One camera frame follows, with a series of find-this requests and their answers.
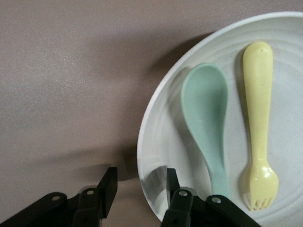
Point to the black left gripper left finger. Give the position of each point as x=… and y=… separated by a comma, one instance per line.
x=106, y=194

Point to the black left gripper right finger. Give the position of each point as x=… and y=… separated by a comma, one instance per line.
x=180, y=208

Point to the yellow plastic fork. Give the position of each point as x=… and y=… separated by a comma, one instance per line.
x=258, y=106

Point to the round beige plate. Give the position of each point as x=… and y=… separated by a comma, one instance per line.
x=288, y=118

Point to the teal plastic spoon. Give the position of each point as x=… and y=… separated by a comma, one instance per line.
x=203, y=106

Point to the brown table cloth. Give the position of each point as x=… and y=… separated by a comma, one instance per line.
x=59, y=82

